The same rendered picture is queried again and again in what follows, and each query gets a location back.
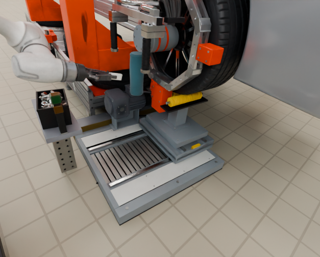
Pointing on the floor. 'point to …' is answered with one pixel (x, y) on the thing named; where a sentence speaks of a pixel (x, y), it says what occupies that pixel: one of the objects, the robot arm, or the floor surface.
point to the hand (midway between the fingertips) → (115, 76)
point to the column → (65, 154)
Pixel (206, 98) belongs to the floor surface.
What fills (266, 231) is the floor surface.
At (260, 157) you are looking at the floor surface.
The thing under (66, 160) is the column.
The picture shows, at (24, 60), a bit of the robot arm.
